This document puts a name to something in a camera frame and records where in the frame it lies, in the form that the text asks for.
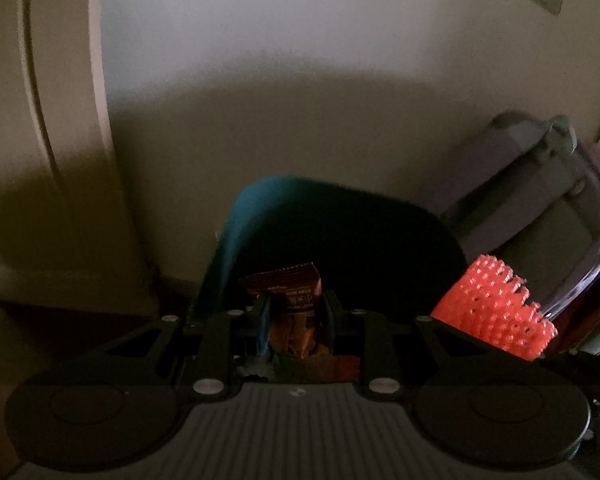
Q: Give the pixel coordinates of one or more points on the beige door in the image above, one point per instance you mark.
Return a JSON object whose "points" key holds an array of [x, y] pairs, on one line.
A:
{"points": [[55, 160]]}

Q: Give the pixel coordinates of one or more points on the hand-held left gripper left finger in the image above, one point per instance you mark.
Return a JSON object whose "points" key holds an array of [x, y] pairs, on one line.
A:
{"points": [[266, 327]]}

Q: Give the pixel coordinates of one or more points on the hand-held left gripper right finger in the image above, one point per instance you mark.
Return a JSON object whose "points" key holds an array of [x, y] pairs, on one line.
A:
{"points": [[331, 322]]}

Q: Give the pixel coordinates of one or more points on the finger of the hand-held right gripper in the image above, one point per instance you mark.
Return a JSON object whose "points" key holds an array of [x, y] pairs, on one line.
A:
{"points": [[570, 367]]}

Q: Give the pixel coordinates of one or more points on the brown snack packet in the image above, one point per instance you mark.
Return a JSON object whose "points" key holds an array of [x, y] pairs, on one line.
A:
{"points": [[295, 310]]}

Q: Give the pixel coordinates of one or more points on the teal plastic trash bin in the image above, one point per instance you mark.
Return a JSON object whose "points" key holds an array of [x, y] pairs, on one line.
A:
{"points": [[245, 220]]}

